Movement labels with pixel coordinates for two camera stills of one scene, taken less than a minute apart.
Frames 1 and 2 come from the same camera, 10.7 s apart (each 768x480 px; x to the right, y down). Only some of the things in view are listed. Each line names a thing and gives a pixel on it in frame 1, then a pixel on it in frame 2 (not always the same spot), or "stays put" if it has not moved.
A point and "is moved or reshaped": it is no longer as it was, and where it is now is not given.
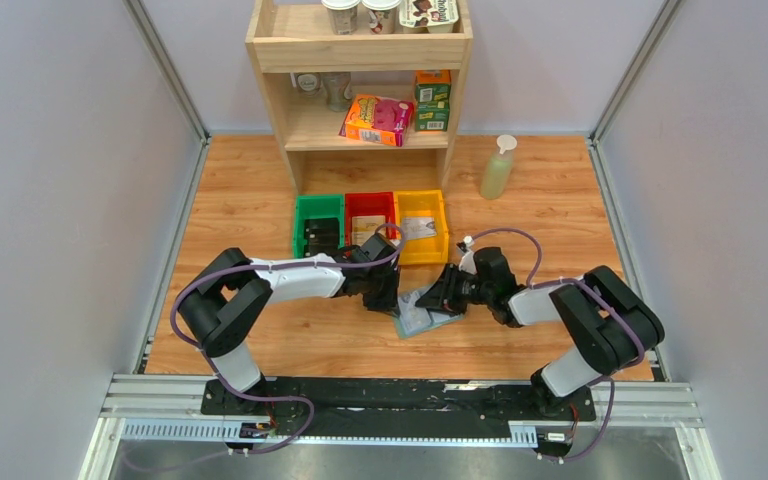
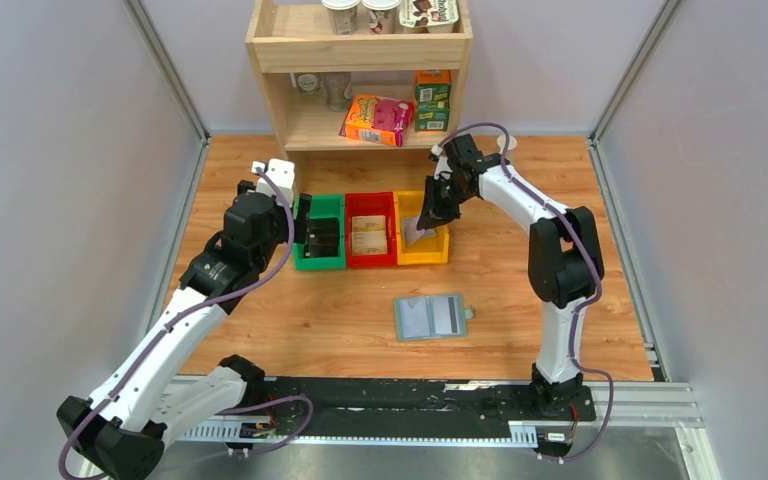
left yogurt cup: x=343 y=15 stays put
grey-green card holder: x=413 y=320 is moved or reshaped
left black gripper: x=388 y=304 to x=300 y=223
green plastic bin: x=317 y=207 stays put
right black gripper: x=441 y=294 to x=433 y=213
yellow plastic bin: x=421 y=215 stays put
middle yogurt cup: x=381 y=15 stays put
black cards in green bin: x=322 y=235 stays put
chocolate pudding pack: x=427 y=16 stays put
